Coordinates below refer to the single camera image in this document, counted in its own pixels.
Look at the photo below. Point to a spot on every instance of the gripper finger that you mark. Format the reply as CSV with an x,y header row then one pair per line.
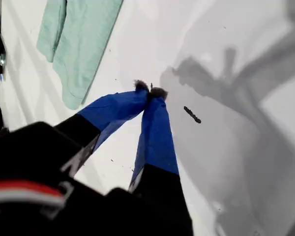
x,y
118,108
157,147

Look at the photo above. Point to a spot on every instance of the pale green T-shirt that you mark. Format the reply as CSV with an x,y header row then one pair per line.
x,y
81,49

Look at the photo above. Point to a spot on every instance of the small black scrap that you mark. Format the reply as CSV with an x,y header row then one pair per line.
x,y
192,114

